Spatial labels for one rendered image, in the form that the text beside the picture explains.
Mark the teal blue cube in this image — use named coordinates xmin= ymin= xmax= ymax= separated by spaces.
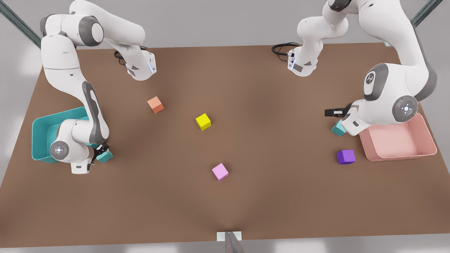
xmin=96 ymin=149 xmax=114 ymax=163
xmin=331 ymin=119 xmax=347 ymax=137

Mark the purple cube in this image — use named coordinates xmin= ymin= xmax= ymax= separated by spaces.
xmin=336 ymin=149 xmax=356 ymax=165

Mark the teal plastic bin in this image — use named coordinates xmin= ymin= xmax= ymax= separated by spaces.
xmin=32 ymin=106 xmax=99 ymax=164

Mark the pink plastic bin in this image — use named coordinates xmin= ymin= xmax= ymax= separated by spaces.
xmin=359 ymin=112 xmax=438 ymax=162

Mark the orange cube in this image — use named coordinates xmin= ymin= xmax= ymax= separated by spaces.
xmin=147 ymin=96 xmax=165 ymax=114

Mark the yellow cube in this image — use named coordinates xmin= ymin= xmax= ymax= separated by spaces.
xmin=195 ymin=113 xmax=212 ymax=131

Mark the pink cube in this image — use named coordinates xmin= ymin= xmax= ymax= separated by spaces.
xmin=212 ymin=163 xmax=229 ymax=182

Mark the black cable loop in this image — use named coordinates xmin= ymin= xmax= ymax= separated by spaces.
xmin=271 ymin=42 xmax=300 ymax=63
xmin=114 ymin=45 xmax=148 ymax=66

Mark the silver frame post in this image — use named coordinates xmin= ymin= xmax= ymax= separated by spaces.
xmin=410 ymin=0 xmax=444 ymax=28
xmin=0 ymin=3 xmax=42 ymax=49
xmin=225 ymin=231 xmax=245 ymax=253

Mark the silver post foot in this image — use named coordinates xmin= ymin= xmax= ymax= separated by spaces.
xmin=216 ymin=231 xmax=243 ymax=242

